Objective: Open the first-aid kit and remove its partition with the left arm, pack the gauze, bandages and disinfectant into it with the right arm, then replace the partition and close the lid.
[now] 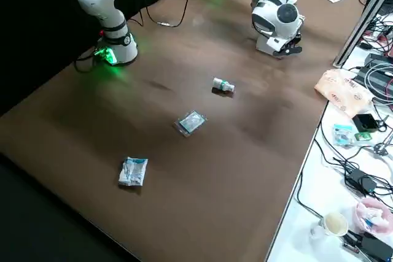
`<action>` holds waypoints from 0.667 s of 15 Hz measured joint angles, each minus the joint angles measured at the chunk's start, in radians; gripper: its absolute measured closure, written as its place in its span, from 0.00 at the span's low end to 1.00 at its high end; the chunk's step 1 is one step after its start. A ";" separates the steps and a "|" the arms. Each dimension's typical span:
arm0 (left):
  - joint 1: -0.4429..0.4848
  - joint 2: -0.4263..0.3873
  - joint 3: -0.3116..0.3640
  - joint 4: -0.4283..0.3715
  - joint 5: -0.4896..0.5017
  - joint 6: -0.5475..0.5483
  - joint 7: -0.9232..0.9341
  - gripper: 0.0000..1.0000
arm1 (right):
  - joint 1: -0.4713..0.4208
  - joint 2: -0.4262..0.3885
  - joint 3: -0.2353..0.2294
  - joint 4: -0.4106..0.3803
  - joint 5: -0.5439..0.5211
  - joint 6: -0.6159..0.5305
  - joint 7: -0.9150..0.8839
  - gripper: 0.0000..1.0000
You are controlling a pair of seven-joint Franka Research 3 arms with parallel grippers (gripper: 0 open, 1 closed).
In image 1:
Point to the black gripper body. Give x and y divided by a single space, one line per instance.
293 36

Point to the aluminium first-aid case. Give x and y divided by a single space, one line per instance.
261 45

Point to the white disinfectant bottle green label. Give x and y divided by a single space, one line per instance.
223 85

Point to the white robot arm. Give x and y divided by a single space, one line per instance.
101 1

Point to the small clear gauze packet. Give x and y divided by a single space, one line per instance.
190 122

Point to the black power supply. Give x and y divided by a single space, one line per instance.
376 73

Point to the small blue white packet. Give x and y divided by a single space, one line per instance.
342 134

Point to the small black box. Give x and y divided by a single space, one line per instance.
365 122

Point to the small green box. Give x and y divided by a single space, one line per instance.
362 136

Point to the black scissors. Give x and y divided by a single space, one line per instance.
383 145

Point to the black laptop power brick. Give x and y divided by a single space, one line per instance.
360 182

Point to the paper cup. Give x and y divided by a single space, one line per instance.
334 223

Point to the pink plastic bag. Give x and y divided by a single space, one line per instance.
374 216

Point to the crumpled blue white bandage packet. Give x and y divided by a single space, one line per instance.
133 171

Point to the black flat device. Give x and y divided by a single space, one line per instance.
374 248

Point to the aluminium profile post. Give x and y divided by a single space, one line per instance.
359 19

